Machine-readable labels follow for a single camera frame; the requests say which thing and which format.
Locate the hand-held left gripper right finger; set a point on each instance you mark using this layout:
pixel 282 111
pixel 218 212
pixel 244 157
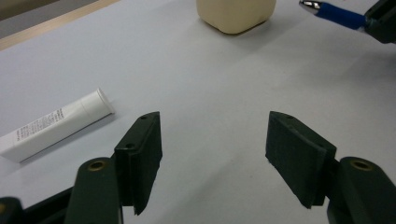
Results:
pixel 299 158

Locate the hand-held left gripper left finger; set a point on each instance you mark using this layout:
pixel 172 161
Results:
pixel 140 155

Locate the blue pen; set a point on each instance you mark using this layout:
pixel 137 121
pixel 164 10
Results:
pixel 339 15

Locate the white tube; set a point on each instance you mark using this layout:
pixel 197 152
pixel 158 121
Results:
pixel 56 126

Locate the cream square cup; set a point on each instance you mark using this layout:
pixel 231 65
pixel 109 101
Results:
pixel 236 14

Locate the wooden table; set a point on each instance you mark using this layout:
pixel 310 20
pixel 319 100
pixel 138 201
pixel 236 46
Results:
pixel 46 25

